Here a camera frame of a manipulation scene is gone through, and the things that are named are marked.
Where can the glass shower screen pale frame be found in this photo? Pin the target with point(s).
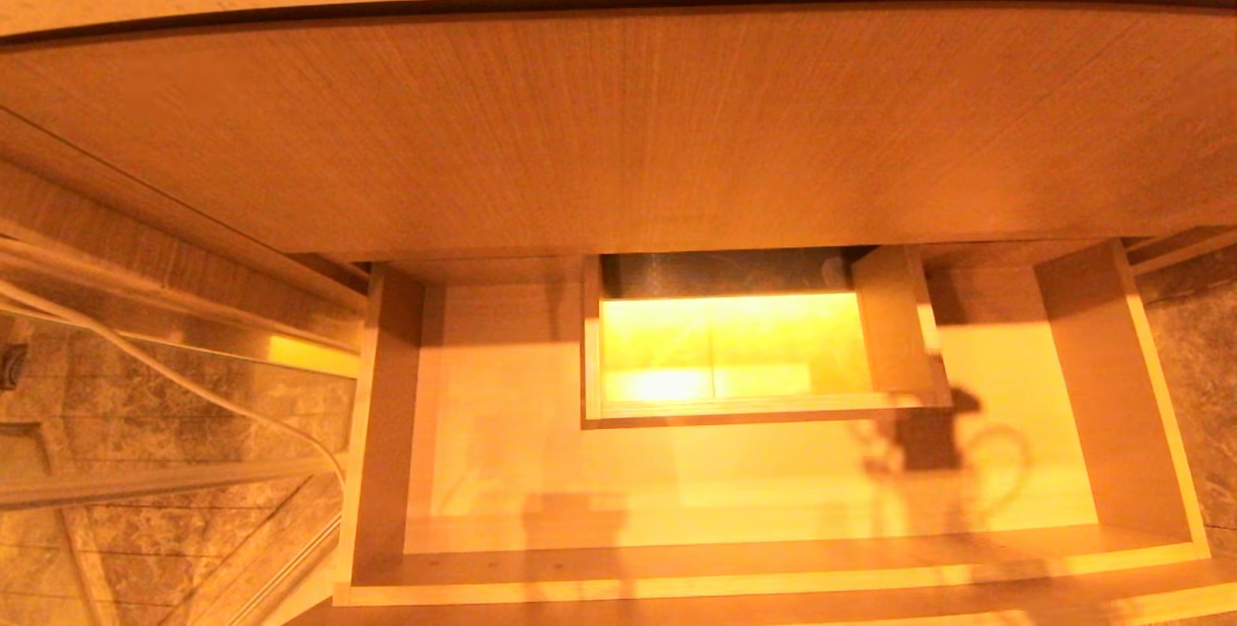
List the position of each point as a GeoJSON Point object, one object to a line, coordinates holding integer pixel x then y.
{"type": "Point", "coordinates": [145, 483]}

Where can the wooden upper vanity front panel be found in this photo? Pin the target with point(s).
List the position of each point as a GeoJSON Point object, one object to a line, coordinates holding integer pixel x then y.
{"type": "Point", "coordinates": [618, 124]}

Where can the wooden vanity side panel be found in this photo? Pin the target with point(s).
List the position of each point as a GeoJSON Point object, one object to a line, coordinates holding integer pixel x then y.
{"type": "Point", "coordinates": [116, 220]}

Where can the wooden vanity drawer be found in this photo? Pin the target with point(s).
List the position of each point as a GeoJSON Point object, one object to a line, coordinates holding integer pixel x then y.
{"type": "Point", "coordinates": [773, 481]}

